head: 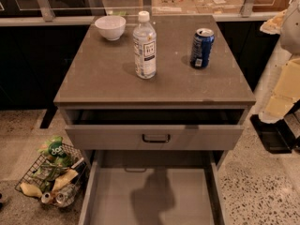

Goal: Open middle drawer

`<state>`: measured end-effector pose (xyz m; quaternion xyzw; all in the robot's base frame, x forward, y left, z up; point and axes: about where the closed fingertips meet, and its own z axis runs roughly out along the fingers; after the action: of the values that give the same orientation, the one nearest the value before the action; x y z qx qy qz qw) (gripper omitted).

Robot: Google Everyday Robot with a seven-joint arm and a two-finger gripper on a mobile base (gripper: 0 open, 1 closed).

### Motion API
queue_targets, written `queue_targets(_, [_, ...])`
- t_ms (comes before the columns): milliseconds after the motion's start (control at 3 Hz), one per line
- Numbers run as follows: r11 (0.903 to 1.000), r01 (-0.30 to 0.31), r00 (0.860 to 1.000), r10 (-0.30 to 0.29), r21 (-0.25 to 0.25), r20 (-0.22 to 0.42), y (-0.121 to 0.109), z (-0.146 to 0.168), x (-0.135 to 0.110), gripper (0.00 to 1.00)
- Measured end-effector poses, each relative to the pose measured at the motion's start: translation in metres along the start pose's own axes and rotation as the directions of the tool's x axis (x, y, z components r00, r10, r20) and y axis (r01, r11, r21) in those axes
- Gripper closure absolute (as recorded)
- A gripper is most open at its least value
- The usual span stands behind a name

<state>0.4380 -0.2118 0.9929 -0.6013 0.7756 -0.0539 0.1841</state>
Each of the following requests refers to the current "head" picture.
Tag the silver can in basket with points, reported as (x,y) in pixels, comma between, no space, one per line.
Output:
(65,196)

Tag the yellow snack bag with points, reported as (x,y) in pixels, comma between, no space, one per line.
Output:
(64,179)

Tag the clear plastic water bottle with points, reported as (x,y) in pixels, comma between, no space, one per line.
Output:
(145,47)

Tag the black wire basket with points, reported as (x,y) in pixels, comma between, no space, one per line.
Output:
(43,173)

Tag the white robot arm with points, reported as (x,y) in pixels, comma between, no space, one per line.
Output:
(285,80)

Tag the metal railing frame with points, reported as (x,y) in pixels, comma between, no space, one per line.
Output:
(83,12)

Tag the white ceramic bowl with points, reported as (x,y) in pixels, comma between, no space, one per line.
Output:
(111,27)

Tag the grey drawer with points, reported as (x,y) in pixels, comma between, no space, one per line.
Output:
(153,188)
(162,129)

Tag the black floor tray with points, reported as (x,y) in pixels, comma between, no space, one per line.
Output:
(276,138)

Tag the grey top drawer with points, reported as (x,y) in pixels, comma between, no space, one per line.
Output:
(162,129)

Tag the green snack bag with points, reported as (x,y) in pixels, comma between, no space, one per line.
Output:
(53,151)

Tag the blue soda can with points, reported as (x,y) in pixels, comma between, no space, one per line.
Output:
(201,47)

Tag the small silver can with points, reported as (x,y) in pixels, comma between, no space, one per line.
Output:
(46,198)

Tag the grey drawer cabinet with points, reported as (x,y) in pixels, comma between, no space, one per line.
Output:
(102,76)

